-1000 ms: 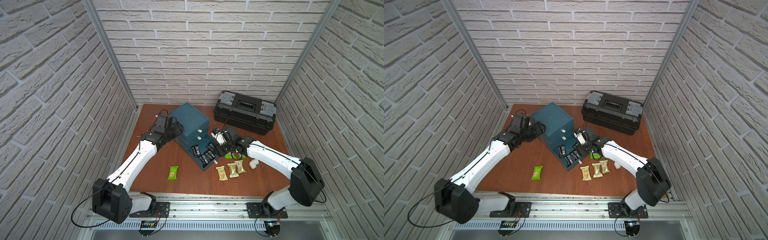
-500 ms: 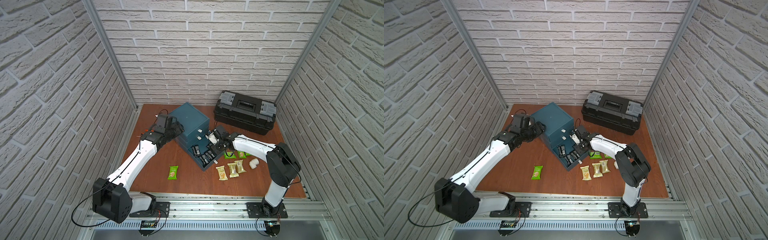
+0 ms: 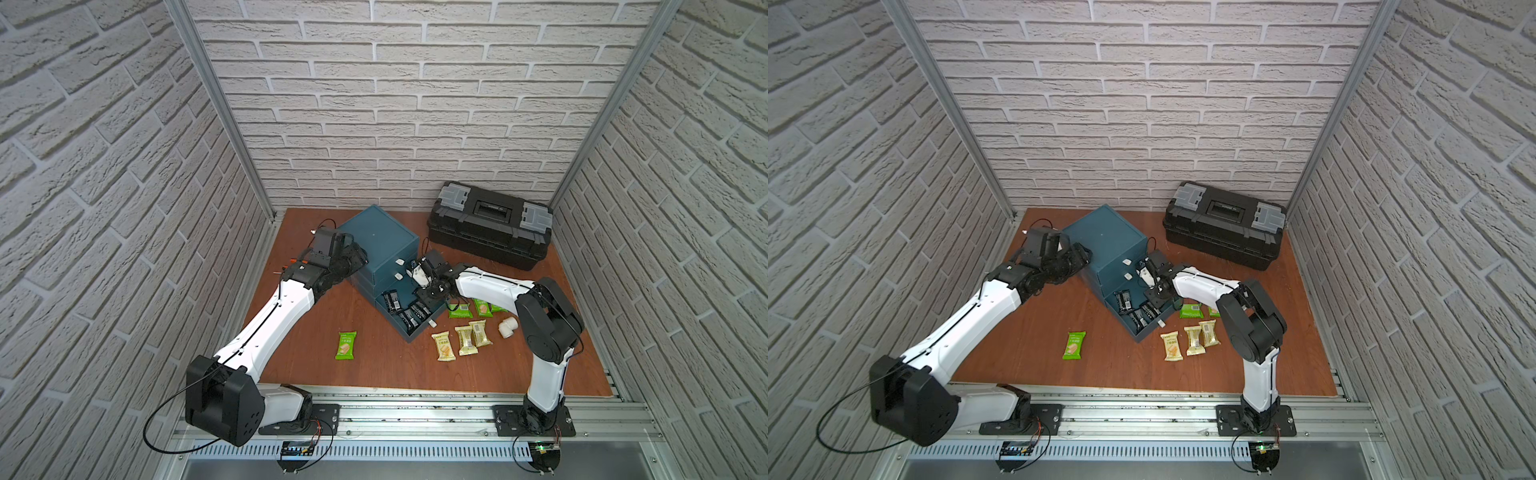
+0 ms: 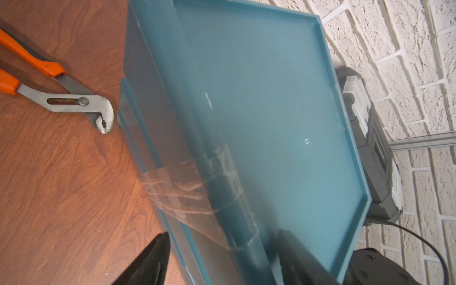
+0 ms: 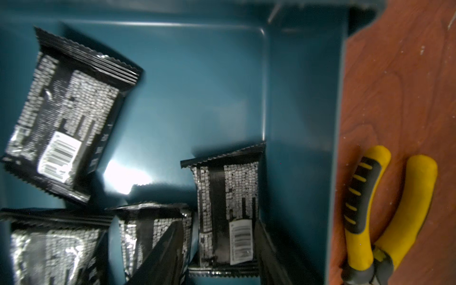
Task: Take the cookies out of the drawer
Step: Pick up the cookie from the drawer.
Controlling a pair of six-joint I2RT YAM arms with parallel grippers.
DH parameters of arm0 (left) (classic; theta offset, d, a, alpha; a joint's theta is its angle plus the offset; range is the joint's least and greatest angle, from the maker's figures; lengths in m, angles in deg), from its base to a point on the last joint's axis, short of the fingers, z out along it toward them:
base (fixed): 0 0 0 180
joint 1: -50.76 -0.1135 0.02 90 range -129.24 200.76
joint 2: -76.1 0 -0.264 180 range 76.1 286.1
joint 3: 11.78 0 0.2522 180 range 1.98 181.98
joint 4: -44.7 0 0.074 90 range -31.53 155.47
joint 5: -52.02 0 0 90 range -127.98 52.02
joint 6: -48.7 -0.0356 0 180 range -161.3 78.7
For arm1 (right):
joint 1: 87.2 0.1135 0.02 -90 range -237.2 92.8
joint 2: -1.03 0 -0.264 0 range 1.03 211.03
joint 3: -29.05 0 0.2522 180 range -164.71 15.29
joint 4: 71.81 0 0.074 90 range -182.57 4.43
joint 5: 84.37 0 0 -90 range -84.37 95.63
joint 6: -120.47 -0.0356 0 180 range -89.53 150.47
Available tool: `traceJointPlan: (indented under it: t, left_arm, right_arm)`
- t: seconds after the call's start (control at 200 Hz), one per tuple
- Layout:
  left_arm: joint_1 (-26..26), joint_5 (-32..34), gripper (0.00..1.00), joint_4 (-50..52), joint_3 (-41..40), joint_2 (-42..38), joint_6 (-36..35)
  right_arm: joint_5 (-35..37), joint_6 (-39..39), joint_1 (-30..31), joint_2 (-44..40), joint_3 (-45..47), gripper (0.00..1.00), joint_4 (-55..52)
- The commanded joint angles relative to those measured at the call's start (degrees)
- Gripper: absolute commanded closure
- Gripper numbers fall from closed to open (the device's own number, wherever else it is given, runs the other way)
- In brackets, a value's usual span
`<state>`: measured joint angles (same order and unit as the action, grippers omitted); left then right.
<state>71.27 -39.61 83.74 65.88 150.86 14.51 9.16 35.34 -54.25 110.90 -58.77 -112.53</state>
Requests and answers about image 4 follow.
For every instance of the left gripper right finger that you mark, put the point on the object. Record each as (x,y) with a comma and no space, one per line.
(298,265)

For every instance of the right corner aluminium profile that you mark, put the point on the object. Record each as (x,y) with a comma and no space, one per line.
(427,141)

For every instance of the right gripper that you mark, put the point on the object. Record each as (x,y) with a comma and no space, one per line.
(370,267)

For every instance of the teal drawer cabinet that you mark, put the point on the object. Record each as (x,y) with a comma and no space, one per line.
(233,117)

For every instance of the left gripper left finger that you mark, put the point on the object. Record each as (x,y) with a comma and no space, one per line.
(150,267)

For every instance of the orange handled pipe wrench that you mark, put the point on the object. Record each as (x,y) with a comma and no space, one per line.
(88,73)

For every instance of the black plastic toolbox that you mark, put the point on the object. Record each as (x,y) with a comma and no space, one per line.
(381,171)

